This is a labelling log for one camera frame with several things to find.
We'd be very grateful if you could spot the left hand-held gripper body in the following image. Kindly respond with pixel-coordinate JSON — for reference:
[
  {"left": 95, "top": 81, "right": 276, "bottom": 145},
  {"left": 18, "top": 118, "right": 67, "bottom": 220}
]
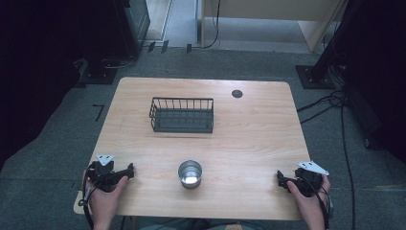
[{"left": 85, "top": 154, "right": 126, "bottom": 194}]

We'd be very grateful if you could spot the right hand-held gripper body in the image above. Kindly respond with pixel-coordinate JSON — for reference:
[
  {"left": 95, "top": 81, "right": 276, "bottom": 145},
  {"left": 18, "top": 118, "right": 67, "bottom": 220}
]
[{"left": 286, "top": 160, "right": 330, "bottom": 198}]

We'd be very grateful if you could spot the person's right hand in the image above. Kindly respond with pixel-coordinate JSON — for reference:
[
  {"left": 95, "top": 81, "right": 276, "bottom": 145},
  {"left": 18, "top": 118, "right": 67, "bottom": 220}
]
[{"left": 286, "top": 174, "right": 332, "bottom": 230}]

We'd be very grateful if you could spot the person's left hand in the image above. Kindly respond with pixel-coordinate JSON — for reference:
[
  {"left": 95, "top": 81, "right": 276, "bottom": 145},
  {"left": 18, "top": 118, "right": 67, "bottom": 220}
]
[{"left": 82, "top": 170, "right": 129, "bottom": 230}]

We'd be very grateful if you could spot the shiny metal cup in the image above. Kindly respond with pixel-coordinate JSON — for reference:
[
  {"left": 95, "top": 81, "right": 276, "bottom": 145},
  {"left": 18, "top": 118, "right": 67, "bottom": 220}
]
[{"left": 177, "top": 159, "right": 204, "bottom": 190}]

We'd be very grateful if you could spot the dark equipment cabinet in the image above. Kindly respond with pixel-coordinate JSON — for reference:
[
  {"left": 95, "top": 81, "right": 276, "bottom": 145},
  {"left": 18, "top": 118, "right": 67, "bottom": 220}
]
[{"left": 111, "top": 0, "right": 151, "bottom": 58}]

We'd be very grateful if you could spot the light wooden cabinet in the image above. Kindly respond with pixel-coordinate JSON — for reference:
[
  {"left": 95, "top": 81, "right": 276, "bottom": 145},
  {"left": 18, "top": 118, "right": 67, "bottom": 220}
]
[{"left": 200, "top": 0, "right": 349, "bottom": 54}]

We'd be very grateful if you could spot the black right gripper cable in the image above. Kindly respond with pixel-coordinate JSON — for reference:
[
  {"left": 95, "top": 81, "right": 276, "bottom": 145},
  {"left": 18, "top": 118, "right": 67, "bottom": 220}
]
[{"left": 303, "top": 175, "right": 331, "bottom": 230}]

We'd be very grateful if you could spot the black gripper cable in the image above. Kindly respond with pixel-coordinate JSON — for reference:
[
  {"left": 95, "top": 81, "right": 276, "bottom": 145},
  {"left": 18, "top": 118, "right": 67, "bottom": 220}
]
[
  {"left": 78, "top": 169, "right": 97, "bottom": 230},
  {"left": 303, "top": 175, "right": 331, "bottom": 230}
]

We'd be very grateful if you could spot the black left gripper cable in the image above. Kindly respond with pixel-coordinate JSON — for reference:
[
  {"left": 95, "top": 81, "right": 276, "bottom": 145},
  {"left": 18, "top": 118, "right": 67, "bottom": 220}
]
[{"left": 78, "top": 169, "right": 97, "bottom": 230}]

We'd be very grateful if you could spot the black floor cable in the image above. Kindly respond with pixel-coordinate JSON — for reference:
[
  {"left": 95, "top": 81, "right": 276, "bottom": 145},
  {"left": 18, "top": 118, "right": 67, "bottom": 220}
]
[
  {"left": 296, "top": 89, "right": 345, "bottom": 126},
  {"left": 339, "top": 95, "right": 357, "bottom": 230}
]

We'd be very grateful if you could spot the black wire basket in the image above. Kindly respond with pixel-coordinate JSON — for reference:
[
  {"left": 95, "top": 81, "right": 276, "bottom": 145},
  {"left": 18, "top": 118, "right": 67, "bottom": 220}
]
[{"left": 148, "top": 96, "right": 215, "bottom": 134}]

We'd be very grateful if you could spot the black stand base plate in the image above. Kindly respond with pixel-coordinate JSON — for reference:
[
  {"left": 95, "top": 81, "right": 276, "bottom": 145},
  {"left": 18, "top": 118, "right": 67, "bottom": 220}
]
[
  {"left": 294, "top": 64, "right": 337, "bottom": 90},
  {"left": 79, "top": 57, "right": 119, "bottom": 85}
]

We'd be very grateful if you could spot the black hanging cable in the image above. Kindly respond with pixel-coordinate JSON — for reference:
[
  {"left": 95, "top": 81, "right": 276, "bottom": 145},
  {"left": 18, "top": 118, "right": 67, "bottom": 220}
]
[{"left": 202, "top": 0, "right": 222, "bottom": 50}]

